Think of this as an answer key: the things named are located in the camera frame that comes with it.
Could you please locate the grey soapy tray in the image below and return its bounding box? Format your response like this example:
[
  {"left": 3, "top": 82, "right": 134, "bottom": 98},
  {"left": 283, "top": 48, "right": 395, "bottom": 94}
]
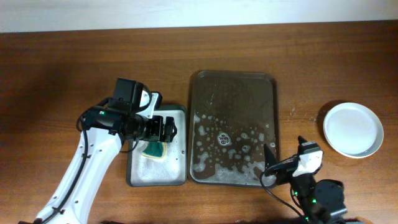
[{"left": 126, "top": 105, "right": 187, "bottom": 187}]

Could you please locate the green yellow sponge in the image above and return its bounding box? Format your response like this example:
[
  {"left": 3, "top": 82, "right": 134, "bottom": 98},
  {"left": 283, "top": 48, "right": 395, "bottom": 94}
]
[{"left": 142, "top": 142, "right": 167, "bottom": 159}]

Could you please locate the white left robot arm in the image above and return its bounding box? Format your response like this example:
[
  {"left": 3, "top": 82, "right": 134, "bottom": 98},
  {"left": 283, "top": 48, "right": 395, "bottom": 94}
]
[{"left": 34, "top": 105, "right": 187, "bottom": 223}]

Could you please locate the dark brown serving tray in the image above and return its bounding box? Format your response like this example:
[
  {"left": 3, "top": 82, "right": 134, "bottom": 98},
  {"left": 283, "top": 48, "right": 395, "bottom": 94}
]
[{"left": 188, "top": 70, "right": 280, "bottom": 187}]

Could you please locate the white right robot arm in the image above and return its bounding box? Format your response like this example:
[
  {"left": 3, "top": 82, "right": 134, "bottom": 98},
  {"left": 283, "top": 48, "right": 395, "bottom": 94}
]
[{"left": 259, "top": 136, "right": 347, "bottom": 223}]

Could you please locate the pale green stained plate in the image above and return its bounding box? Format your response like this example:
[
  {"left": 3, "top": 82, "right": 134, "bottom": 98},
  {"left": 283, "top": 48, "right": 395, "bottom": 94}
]
[{"left": 323, "top": 103, "right": 384, "bottom": 159}]

